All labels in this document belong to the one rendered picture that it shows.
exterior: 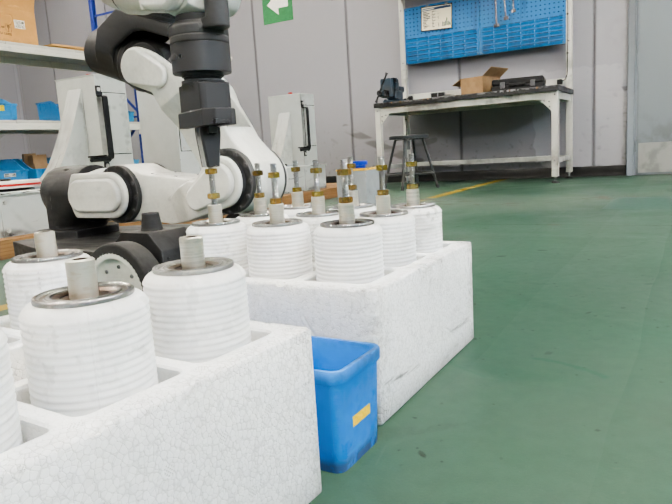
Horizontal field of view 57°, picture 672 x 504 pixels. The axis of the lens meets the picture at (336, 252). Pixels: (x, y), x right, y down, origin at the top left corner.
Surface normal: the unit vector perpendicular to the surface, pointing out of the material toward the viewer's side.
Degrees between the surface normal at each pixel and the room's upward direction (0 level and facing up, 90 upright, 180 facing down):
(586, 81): 90
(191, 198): 90
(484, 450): 0
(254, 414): 90
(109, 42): 90
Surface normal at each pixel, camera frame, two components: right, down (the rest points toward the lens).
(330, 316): -0.50, 0.17
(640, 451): -0.06, -0.99
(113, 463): 0.84, 0.04
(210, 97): 0.59, 0.10
